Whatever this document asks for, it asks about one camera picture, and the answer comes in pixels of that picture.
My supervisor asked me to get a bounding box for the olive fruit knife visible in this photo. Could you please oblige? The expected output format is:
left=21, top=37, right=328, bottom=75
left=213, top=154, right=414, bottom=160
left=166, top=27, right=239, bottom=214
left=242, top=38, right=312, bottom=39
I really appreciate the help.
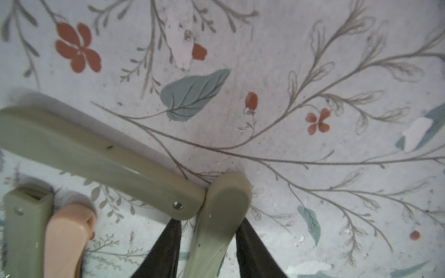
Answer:
left=3, top=186, right=54, bottom=278
left=184, top=172, right=252, bottom=278
left=1, top=107, right=205, bottom=220

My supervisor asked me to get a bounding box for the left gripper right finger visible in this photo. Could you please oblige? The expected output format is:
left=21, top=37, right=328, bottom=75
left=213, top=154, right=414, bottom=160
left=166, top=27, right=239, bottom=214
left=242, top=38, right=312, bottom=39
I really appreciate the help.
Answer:
left=235, top=218, right=287, bottom=278

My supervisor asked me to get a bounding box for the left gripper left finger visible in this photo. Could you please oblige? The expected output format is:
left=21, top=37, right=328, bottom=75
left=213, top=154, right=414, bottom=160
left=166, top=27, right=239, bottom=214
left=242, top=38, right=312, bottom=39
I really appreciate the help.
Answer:
left=131, top=219, right=182, bottom=278

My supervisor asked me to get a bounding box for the floral patterned table mat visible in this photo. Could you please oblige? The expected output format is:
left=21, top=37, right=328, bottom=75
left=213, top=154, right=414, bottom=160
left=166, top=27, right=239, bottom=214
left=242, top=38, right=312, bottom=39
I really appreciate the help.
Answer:
left=1, top=1, right=445, bottom=278

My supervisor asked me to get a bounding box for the pink fruit knife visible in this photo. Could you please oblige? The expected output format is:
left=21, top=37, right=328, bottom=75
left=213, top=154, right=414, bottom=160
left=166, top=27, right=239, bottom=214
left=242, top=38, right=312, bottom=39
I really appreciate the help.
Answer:
left=44, top=203, right=97, bottom=278

